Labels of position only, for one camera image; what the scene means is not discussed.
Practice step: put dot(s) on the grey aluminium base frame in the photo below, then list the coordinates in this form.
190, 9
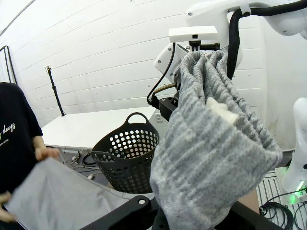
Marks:
271, 189

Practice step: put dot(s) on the black metal rack frame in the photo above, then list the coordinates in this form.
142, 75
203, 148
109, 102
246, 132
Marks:
8, 64

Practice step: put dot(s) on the black metal box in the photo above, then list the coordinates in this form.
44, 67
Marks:
166, 110

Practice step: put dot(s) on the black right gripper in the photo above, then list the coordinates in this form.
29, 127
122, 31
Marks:
194, 46

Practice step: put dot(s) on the dark perforated plastic basket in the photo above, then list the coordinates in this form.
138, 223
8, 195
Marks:
124, 163

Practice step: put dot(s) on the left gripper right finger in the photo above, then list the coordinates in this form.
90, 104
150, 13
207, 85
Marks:
247, 220

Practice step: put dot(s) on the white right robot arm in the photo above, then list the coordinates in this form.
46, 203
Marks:
206, 14

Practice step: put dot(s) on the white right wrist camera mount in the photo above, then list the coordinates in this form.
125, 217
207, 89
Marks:
192, 32

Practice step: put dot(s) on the person's left forearm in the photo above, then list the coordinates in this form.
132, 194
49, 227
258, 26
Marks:
40, 145

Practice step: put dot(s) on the white table by wall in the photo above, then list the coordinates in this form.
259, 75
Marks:
91, 127

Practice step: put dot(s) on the grey training pants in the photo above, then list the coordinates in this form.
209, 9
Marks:
204, 155

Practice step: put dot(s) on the person's left hand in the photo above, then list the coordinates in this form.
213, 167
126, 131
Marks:
52, 152

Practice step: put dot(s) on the person in black t-shirt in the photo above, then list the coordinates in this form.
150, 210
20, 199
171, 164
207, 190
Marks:
16, 134

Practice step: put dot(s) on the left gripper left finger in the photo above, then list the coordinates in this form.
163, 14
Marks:
139, 213

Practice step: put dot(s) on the person's right hand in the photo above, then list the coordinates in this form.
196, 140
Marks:
6, 210

